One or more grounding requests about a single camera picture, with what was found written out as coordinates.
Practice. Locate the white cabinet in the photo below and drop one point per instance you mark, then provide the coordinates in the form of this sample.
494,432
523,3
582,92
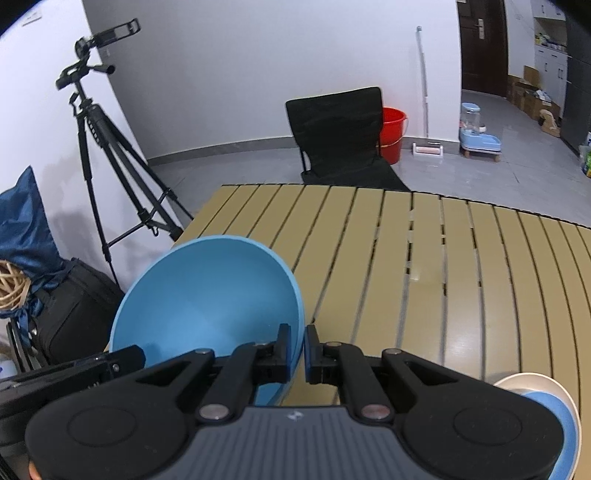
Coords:
551,50

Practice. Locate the woven rattan ball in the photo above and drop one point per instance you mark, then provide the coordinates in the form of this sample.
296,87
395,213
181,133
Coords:
11,286

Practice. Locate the person's left hand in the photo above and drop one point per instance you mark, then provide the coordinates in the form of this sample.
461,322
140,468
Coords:
34,470

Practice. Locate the white mop head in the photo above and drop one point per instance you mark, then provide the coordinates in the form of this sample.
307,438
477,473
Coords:
428,149

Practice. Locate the cream plate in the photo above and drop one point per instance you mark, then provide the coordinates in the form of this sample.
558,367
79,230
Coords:
512,381

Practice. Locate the green printed bag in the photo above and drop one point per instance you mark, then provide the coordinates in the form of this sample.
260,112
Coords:
586,157

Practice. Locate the black folding chair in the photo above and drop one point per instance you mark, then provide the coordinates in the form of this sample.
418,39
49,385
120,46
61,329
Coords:
341,134

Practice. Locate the black camera tripod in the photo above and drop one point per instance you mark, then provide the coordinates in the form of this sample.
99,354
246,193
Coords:
99,152

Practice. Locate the black bag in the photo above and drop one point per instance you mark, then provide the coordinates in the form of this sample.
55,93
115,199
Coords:
78,314

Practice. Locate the red plastic bucket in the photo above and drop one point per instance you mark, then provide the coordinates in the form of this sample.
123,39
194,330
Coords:
392,134

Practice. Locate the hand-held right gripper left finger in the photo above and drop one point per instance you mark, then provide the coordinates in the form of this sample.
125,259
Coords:
287,355

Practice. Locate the brown cardboard cat scratcher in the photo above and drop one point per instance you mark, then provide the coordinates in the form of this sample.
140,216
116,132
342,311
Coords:
549,123

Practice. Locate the dark brown door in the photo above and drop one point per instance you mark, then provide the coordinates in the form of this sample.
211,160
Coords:
482,46

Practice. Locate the large shallow blue bowl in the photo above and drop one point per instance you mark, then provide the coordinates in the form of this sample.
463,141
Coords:
561,429

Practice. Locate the blue satin cloth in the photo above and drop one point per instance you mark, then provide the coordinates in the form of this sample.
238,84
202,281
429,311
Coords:
25,230

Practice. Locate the blue pet water feeder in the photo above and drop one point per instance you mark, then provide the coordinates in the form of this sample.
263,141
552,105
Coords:
478,134

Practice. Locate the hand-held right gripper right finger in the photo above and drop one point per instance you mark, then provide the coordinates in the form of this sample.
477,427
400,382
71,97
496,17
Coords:
310,355

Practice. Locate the large deep blue bowl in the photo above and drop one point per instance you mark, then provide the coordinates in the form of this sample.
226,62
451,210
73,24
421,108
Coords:
198,295

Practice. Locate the dark grey refrigerator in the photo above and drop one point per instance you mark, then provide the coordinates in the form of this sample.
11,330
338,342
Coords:
579,83

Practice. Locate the open cardboard boxes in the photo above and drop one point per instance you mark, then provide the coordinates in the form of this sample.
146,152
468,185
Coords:
531,94

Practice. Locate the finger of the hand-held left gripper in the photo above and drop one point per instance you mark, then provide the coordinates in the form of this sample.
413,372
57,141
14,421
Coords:
122,362

